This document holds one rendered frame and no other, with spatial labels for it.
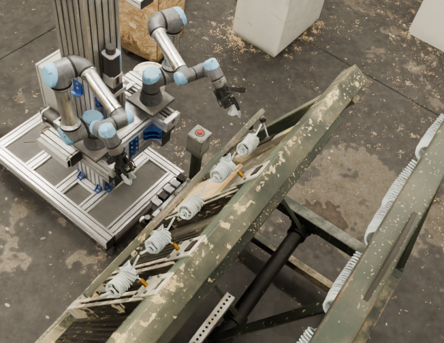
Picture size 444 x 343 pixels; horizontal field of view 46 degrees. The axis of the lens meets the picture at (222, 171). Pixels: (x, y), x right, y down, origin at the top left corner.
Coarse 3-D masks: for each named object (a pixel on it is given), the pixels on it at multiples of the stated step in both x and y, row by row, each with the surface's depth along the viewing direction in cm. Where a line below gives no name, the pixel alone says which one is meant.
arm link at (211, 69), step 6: (210, 60) 280; (216, 60) 281; (204, 66) 281; (210, 66) 279; (216, 66) 280; (204, 72) 286; (210, 72) 281; (216, 72) 281; (222, 72) 284; (210, 78) 284; (216, 78) 282
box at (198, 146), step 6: (198, 126) 350; (192, 132) 346; (210, 132) 348; (192, 138) 345; (198, 138) 344; (204, 138) 344; (210, 138) 352; (192, 144) 349; (198, 144) 345; (204, 144) 348; (192, 150) 354; (198, 150) 350; (204, 150) 355; (198, 156) 354
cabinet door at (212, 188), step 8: (240, 168) 286; (232, 176) 282; (200, 184) 320; (208, 184) 304; (216, 184) 289; (224, 184) 278; (192, 192) 319; (200, 192) 303; (208, 192) 287; (216, 192) 274; (184, 200) 316; (176, 208) 312
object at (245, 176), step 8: (224, 160) 211; (232, 168) 217; (240, 176) 215; (248, 176) 209; (256, 176) 201; (232, 184) 217; (240, 184) 216; (224, 192) 233; (232, 192) 223; (208, 200) 246; (216, 200) 234; (224, 200) 230; (208, 208) 243; (216, 208) 239; (168, 216) 282; (176, 216) 267; (200, 216) 252; (208, 216) 248; (168, 224) 278; (176, 224) 273; (184, 224) 268; (152, 232) 297
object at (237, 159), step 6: (282, 132) 268; (288, 132) 259; (276, 138) 267; (282, 138) 265; (264, 144) 276; (270, 144) 273; (276, 144) 270; (258, 150) 282; (264, 150) 279; (234, 156) 306; (240, 156) 295; (252, 156) 288; (234, 162) 302; (240, 162) 298
